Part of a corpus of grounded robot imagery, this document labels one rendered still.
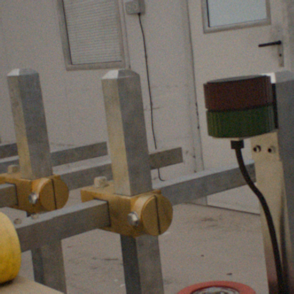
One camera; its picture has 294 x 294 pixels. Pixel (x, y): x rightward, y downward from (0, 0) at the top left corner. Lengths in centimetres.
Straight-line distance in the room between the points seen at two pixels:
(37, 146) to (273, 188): 49
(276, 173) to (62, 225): 30
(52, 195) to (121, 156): 23
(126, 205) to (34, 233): 11
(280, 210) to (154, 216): 22
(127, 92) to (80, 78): 512
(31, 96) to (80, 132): 505
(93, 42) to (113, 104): 496
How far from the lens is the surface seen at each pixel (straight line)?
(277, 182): 67
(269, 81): 63
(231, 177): 102
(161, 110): 511
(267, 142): 66
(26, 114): 106
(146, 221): 84
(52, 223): 85
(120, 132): 85
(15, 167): 115
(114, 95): 85
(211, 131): 63
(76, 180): 116
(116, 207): 88
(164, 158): 126
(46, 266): 110
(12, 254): 81
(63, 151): 143
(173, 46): 493
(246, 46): 442
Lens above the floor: 115
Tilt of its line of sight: 8 degrees down
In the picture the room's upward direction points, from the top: 6 degrees counter-clockwise
